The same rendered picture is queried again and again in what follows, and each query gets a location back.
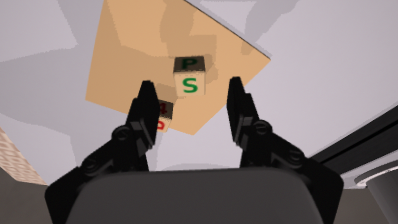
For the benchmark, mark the wooden letter block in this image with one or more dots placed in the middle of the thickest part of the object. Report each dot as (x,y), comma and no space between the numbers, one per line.
(165,118)
(189,76)

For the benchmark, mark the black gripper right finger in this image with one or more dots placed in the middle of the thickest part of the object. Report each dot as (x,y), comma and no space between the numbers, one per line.
(267,149)

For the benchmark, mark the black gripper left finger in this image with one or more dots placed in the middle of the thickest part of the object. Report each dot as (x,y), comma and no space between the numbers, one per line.
(125,152)

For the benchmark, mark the tan flat mat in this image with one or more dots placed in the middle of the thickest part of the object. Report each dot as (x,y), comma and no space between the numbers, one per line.
(139,40)

